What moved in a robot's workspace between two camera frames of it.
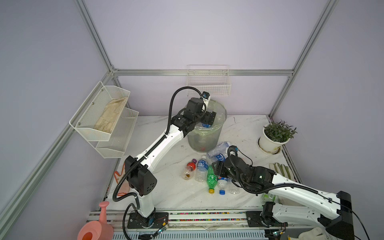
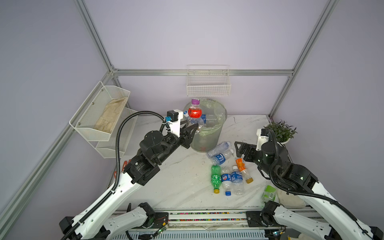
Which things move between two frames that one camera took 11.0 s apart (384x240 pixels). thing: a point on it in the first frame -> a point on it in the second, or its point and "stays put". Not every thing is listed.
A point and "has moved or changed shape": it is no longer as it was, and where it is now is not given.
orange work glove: x=123 y=188 -> x=124 y=165
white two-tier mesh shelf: x=105 y=115 stays put
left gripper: x=207 y=115 -> x=188 y=138
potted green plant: x=275 y=134 stays put
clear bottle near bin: x=219 y=149 stays put
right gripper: x=218 y=166 -> x=249 y=148
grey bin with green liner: x=203 y=138 stays put
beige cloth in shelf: x=111 y=114 stays put
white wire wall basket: x=213 y=78 stays put
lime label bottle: x=268 y=197 stays put
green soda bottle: x=212 y=179 has moved or changed shape
